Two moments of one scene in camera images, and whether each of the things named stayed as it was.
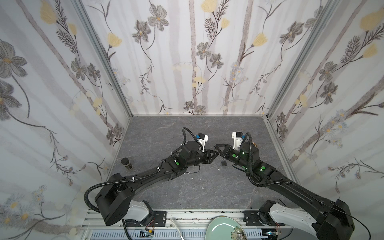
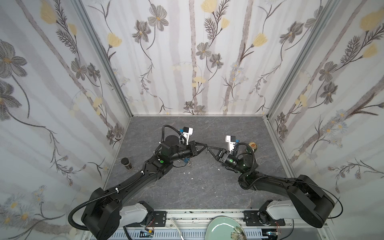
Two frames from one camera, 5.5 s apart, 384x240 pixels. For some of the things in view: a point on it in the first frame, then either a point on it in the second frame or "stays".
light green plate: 221,227 stays
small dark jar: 125,161 stays
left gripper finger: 210,157 to 201,150
